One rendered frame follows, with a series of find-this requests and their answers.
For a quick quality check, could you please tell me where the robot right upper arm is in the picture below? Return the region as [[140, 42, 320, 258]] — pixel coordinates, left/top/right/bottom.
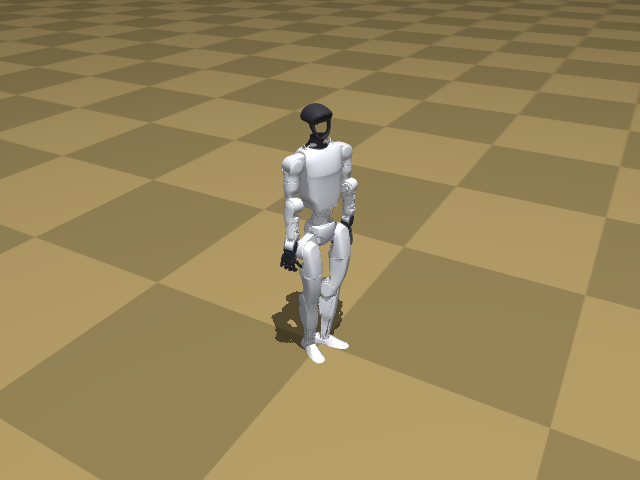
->
[[282, 153, 304, 214]]

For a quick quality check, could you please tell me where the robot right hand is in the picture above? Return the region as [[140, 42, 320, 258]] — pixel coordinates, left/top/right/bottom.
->
[[280, 242, 302, 272]]

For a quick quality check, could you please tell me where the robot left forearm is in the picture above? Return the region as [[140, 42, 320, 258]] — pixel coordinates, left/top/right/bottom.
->
[[341, 189, 357, 224]]

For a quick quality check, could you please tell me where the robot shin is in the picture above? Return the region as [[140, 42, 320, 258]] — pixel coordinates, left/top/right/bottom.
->
[[319, 287, 340, 340], [299, 293, 319, 346]]

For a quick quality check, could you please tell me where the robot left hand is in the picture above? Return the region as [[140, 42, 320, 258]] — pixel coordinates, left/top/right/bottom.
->
[[331, 216, 354, 244]]

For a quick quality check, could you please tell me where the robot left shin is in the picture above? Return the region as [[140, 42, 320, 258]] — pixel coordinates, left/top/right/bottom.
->
[[319, 287, 340, 340]]

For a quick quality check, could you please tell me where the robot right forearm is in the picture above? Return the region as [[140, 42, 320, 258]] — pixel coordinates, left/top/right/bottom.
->
[[284, 201, 300, 251]]

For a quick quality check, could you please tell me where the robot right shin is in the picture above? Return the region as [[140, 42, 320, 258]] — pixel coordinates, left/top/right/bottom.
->
[[299, 293, 319, 346]]

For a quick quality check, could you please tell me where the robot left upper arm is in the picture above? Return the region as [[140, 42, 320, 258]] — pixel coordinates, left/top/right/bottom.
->
[[335, 141, 358, 194]]

